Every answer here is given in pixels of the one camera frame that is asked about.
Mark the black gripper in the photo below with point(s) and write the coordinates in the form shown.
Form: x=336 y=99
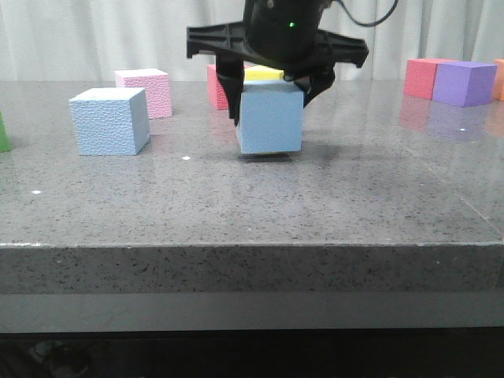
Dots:
x=280 y=34

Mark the light blue foam cube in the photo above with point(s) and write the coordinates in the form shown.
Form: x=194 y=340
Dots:
x=111 y=120
x=270 y=117

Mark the yellow foam cube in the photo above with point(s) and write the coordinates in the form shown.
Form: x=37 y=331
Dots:
x=261 y=72

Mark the red foam cube centre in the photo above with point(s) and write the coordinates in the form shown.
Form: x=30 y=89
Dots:
x=217 y=96

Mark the red foam cube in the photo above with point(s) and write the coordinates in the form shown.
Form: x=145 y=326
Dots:
x=217 y=96
x=420 y=76

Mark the pink foam cube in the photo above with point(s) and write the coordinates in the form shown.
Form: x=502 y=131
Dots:
x=156 y=85

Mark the red foam cube right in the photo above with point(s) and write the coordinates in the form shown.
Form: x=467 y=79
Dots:
x=420 y=76

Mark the purple foam cube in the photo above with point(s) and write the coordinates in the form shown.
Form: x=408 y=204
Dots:
x=464 y=83

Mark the orange foam cube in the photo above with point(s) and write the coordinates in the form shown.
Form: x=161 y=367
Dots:
x=498 y=91

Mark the grey pleated curtain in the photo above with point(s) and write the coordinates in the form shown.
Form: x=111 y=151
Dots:
x=90 y=40

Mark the green foam cube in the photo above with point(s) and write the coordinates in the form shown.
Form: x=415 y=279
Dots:
x=4 y=139

